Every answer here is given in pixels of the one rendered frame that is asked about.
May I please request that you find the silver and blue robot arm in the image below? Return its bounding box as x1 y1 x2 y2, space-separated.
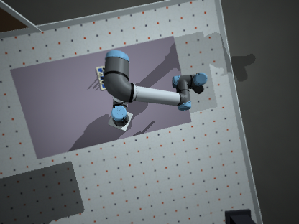
103 50 208 126

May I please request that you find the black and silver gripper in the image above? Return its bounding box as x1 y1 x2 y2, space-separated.
189 86 204 94

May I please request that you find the blue and cream chessboard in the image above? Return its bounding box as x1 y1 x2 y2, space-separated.
96 66 105 90

